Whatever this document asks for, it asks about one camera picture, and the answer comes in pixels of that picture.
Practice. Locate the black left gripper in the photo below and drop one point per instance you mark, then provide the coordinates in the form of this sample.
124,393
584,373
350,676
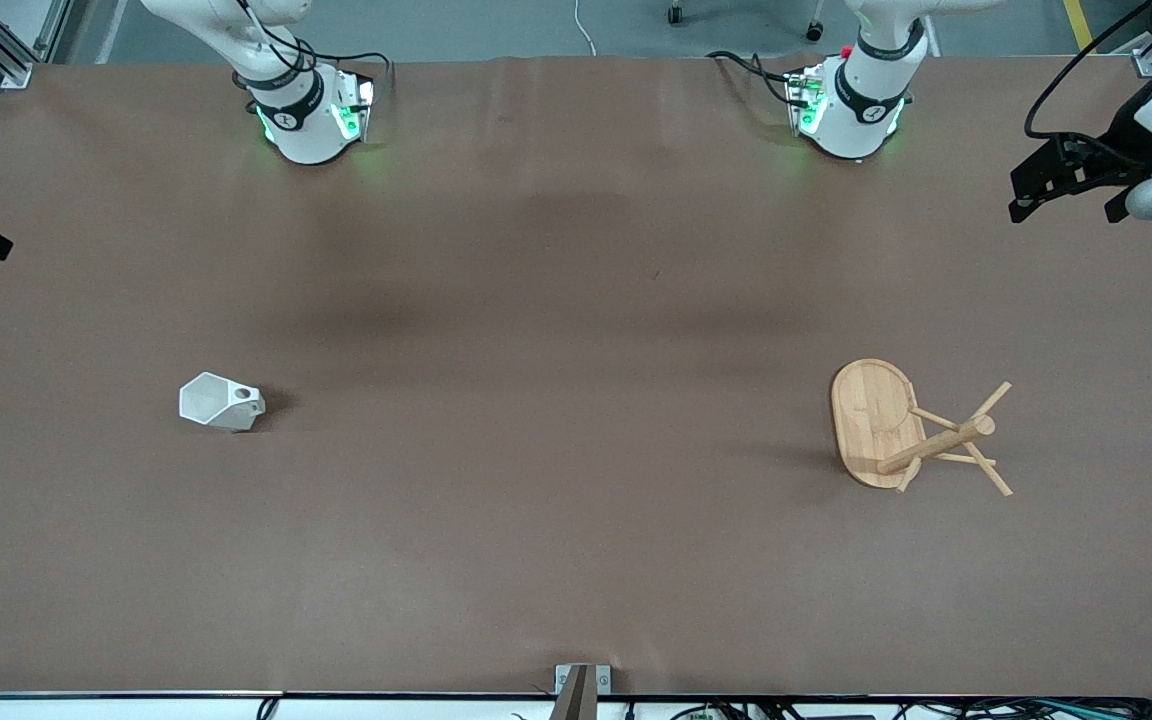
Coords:
1119,137

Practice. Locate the white faceted cup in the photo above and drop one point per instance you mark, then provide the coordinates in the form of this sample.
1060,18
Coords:
218,402

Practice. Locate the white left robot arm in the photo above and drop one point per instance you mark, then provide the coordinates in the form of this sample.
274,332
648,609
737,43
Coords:
861,95

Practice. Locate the wooden cup rack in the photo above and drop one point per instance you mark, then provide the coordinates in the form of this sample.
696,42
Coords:
871,420

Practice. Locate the brown paper table cover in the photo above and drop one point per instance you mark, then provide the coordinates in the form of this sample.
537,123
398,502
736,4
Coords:
576,420

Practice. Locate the grey metal mount bracket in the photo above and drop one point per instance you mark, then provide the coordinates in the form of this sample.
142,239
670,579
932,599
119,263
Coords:
582,690

